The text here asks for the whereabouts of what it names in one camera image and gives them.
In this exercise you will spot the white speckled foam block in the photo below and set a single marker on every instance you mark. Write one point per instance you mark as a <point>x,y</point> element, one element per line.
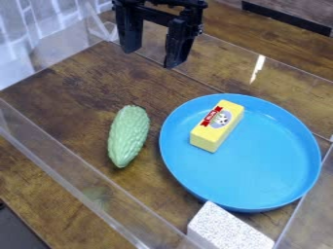
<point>218,230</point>

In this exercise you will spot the yellow butter block toy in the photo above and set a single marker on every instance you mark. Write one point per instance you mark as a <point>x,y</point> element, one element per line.
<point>214,127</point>

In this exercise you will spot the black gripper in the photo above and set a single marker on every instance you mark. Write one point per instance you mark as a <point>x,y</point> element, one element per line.
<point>165,13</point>

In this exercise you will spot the clear acrylic enclosure wall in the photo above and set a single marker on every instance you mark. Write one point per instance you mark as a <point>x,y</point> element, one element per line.
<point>60,183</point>

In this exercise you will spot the blue round tray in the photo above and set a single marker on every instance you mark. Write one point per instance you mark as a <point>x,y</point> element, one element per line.
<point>266,164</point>

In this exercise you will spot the green bitter gourd toy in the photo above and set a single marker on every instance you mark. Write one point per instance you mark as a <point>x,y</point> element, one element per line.
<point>127,134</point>

